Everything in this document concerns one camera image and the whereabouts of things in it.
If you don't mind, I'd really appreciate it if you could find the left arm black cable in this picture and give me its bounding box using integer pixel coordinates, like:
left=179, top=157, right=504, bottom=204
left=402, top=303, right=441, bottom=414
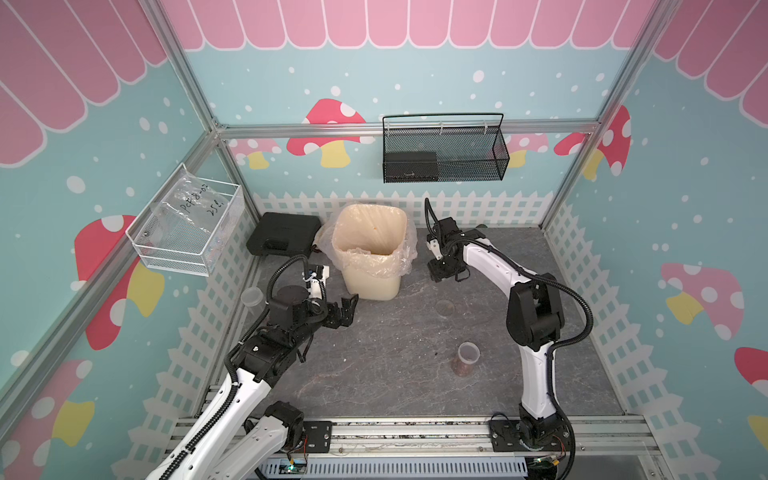
left=167, top=254, right=328, bottom=480

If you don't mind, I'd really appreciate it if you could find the black plastic tool case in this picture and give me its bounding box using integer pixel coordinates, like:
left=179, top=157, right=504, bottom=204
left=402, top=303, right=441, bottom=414
left=246, top=212, right=321, bottom=257

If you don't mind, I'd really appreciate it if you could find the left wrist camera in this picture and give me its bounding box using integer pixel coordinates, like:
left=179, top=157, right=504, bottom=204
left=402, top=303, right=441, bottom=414
left=304, top=264, right=330, bottom=300

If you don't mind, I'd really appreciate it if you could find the black wire mesh basket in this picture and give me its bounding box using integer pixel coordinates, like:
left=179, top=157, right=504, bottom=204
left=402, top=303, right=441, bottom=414
left=381, top=113, right=510, bottom=183

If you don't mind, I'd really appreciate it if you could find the clear plastic bag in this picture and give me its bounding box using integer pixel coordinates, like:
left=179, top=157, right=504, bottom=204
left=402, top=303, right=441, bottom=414
left=138, top=173, right=245, bottom=263

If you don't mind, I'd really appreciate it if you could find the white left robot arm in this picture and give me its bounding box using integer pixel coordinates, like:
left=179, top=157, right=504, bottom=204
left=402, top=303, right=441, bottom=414
left=148, top=285, right=359, bottom=479

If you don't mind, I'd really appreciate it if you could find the black box in basket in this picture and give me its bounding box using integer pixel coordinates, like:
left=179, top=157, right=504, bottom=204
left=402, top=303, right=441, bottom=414
left=383, top=151, right=439, bottom=183

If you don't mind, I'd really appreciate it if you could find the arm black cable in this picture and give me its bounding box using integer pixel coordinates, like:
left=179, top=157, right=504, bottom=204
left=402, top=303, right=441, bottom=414
left=423, top=197, right=595, bottom=480
left=167, top=254, right=328, bottom=480

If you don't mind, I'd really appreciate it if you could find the clear tea jar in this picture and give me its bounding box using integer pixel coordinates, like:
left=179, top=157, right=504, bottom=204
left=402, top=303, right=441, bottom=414
left=240, top=286, right=266, bottom=320
left=451, top=341, right=481, bottom=377

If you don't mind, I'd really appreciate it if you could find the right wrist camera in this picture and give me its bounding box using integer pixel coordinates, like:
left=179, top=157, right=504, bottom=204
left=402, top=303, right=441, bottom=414
left=427, top=234, right=444, bottom=261

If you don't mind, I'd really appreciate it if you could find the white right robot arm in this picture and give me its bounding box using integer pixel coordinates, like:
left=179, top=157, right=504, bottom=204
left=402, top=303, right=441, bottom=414
left=426, top=217, right=565, bottom=450

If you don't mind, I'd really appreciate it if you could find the clear jar lid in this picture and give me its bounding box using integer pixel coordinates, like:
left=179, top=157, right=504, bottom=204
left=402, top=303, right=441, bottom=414
left=434, top=299, right=456, bottom=318

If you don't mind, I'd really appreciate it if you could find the clear plastic bin liner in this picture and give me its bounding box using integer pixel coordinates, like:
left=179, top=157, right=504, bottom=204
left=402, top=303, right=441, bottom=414
left=314, top=203, right=417, bottom=279

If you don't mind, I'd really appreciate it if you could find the cream plastic trash bin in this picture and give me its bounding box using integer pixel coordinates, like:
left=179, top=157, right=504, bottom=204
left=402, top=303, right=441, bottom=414
left=331, top=204, right=409, bottom=301

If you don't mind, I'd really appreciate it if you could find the white wire wall basket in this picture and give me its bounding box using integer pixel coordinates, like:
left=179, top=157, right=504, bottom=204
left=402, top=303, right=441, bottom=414
left=125, top=164, right=245, bottom=277

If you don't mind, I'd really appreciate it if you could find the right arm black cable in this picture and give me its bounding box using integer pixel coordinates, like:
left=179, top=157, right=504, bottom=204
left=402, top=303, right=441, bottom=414
left=423, top=197, right=595, bottom=480

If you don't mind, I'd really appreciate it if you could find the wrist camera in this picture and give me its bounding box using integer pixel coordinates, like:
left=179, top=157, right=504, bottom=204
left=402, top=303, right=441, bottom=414
left=427, top=234, right=444, bottom=261
left=304, top=264, right=330, bottom=300

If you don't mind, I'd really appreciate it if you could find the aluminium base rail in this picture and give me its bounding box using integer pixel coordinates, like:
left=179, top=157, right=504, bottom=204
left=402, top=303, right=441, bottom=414
left=148, top=412, right=672, bottom=479

